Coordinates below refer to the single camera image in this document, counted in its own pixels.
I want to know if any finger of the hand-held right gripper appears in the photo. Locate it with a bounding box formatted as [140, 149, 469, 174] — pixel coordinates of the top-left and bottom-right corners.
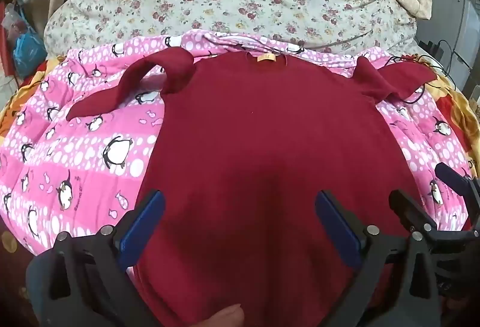
[434, 162, 480, 235]
[389, 189, 440, 243]

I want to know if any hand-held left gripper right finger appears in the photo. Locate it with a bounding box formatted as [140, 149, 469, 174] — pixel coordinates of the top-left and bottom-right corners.
[315, 190, 448, 327]

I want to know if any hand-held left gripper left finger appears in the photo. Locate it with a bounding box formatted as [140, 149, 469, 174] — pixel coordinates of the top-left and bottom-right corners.
[26, 190, 166, 327]

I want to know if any dark red sweater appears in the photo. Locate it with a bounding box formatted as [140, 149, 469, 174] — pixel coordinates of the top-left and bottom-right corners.
[67, 49, 438, 327]

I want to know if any person's left hand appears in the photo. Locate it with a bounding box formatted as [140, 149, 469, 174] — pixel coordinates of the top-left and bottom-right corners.
[194, 304, 245, 327]

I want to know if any pink penguin print blanket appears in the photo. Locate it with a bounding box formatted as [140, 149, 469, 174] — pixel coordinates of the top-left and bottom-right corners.
[0, 30, 479, 256]

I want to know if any black power adapter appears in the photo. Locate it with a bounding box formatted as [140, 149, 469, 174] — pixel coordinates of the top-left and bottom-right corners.
[417, 39, 444, 54]

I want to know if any white cabinet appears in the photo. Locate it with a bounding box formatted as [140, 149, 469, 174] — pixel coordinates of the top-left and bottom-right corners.
[416, 0, 480, 91]

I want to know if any blue plastic bag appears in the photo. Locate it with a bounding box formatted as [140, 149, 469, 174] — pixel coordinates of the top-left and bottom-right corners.
[13, 32, 48, 79]

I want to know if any clear plastic bag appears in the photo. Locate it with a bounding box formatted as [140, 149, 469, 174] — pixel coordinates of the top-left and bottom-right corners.
[2, 2, 31, 39]

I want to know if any black cable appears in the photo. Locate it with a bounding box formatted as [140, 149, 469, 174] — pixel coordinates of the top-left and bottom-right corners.
[394, 37, 457, 105]

